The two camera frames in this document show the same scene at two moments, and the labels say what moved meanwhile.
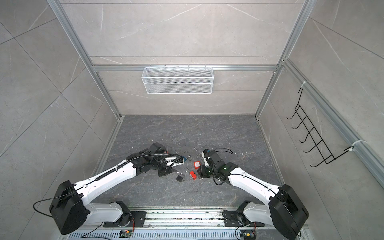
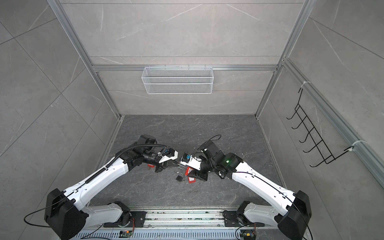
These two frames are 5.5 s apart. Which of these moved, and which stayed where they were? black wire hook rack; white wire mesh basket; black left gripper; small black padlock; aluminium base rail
Moved: black left gripper
Stayed: white wire mesh basket; black wire hook rack; aluminium base rail; small black padlock
